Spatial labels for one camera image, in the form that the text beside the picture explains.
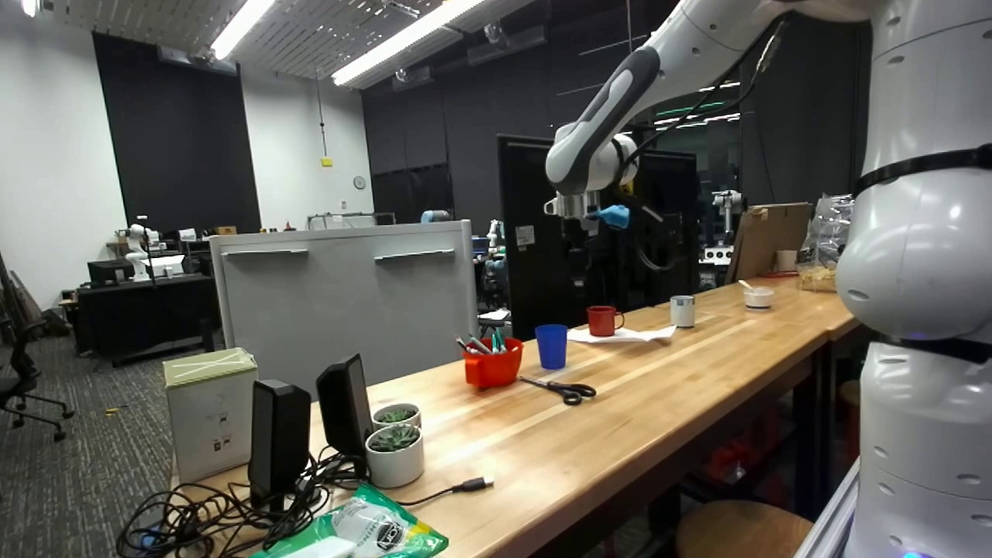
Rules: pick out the red mug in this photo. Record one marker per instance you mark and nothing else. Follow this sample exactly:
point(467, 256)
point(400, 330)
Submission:
point(601, 322)

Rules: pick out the green plastic package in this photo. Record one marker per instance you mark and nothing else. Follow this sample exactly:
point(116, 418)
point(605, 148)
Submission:
point(404, 532)

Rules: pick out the small white bowl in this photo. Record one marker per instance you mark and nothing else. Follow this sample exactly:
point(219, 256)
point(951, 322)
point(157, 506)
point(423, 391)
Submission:
point(757, 299)

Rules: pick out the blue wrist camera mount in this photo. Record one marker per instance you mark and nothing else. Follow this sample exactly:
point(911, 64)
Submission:
point(616, 214)

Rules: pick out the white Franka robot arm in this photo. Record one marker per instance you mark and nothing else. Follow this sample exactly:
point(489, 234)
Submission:
point(641, 81)

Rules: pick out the large black cabinet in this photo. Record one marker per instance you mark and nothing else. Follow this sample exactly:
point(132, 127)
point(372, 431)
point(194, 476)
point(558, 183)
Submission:
point(536, 290)

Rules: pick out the long ceiling light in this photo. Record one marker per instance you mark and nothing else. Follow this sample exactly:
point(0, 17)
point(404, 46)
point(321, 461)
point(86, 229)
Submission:
point(243, 29)
point(407, 38)

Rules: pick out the white box green lid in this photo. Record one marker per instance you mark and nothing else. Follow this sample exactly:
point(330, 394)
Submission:
point(211, 422)

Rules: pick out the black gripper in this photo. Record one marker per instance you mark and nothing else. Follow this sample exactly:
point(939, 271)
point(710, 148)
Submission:
point(581, 244)

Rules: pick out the brown cardboard box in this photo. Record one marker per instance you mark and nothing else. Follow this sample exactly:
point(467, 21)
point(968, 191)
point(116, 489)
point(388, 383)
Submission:
point(770, 244)

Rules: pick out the black desktop speaker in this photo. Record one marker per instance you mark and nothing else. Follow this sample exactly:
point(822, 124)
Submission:
point(343, 407)
point(276, 437)

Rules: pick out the small white paper cup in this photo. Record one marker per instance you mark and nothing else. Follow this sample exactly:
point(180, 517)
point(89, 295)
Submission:
point(788, 262)

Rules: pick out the black wall panel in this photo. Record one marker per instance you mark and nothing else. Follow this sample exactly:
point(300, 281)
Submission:
point(175, 135)

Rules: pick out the black office chair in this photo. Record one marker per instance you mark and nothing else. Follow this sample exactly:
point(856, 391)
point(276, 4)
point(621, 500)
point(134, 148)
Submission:
point(19, 383)

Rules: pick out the black desk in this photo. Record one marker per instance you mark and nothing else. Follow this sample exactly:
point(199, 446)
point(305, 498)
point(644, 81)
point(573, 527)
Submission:
point(144, 312)

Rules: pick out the white paper sheet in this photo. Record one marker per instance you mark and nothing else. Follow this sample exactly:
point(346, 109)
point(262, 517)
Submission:
point(641, 335)

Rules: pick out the round wooden stool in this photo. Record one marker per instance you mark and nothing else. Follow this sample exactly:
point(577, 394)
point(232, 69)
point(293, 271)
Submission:
point(738, 527)

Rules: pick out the clear plastic bag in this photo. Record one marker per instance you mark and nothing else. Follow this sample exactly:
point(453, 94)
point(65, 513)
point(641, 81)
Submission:
point(831, 244)

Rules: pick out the blue plastic cup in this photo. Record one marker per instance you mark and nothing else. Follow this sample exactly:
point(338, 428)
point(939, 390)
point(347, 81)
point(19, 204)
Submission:
point(554, 345)

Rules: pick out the white plant pot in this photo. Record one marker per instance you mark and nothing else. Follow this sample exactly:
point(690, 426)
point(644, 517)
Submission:
point(395, 461)
point(399, 413)

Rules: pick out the white mug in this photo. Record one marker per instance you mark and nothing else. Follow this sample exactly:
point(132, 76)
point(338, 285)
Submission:
point(682, 312)

